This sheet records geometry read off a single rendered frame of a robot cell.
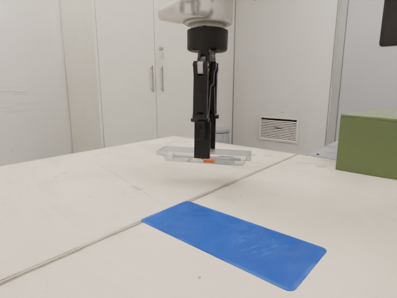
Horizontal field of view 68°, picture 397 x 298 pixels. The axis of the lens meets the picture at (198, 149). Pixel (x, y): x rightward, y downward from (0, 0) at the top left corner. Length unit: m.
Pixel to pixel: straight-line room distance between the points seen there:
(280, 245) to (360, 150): 0.40
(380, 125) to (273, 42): 3.02
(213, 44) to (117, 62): 1.62
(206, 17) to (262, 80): 3.17
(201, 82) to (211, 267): 0.30
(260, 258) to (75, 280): 0.19
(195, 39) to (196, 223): 0.31
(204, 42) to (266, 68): 3.15
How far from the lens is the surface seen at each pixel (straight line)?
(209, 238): 0.38
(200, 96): 0.51
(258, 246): 0.38
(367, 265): 0.38
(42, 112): 2.33
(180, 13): 0.52
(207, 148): 0.54
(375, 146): 0.72
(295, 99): 3.51
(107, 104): 2.07
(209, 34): 0.54
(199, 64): 0.50
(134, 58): 2.22
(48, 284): 0.34
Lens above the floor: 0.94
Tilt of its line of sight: 12 degrees down
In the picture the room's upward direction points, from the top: straight up
